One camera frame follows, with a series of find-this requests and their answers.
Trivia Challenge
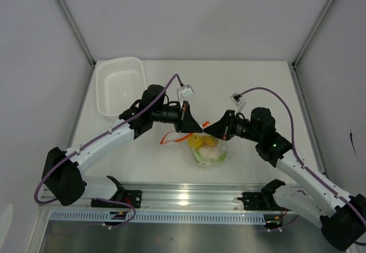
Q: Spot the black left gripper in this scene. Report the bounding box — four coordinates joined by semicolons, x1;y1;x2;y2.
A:
151;100;202;133

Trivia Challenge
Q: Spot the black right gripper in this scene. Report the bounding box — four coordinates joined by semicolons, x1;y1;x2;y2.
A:
204;110;262;143

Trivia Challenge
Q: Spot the green orange mango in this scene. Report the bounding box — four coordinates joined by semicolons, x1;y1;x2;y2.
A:
202;135;218;147

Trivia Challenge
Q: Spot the yellow orange round fruit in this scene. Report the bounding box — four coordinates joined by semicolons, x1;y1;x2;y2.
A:
187;134;202;149

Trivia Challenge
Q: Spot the clear zip bag orange zipper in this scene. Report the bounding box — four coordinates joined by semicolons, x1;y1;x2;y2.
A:
160;131;230;167

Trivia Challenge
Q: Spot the white cauliflower with green leaves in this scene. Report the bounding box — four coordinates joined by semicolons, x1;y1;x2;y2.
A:
193;146;228;166

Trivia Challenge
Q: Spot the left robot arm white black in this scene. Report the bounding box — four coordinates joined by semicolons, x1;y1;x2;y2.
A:
41;85;203;207

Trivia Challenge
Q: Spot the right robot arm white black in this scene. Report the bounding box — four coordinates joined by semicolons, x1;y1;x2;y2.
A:
204;108;365;251

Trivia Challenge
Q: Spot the white perforated plastic basket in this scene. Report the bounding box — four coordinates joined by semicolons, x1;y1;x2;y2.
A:
95;57;147;117

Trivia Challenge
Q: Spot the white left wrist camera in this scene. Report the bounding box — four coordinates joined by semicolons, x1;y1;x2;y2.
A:
176;84;194;107

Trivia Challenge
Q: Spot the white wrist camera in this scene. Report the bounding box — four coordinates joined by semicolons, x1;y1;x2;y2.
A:
176;84;194;107
230;93;246;114

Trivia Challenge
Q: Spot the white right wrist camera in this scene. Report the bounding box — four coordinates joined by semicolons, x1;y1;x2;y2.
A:
230;93;246;114

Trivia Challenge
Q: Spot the aluminium mounting rail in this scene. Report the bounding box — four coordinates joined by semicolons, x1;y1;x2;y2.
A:
38;182;351;215

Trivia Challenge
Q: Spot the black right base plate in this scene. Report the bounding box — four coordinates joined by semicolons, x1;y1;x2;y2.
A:
236;192;291;211

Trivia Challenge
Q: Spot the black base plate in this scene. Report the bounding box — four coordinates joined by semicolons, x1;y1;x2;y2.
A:
91;190;142;208
236;192;291;211

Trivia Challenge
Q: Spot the white slotted cable duct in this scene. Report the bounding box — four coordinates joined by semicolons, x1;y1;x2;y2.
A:
50;210;266;225

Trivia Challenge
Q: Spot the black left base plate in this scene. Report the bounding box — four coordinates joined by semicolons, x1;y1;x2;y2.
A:
91;190;142;208

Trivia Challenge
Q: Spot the right aluminium frame post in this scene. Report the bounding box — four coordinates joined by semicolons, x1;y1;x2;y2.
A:
291;0;338;70

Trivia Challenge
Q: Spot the aluminium frame post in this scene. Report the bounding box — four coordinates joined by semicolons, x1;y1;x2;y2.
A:
291;0;338;70
54;0;96;69

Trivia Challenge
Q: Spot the left aluminium frame post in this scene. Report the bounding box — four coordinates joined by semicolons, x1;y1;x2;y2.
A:
54;0;96;69

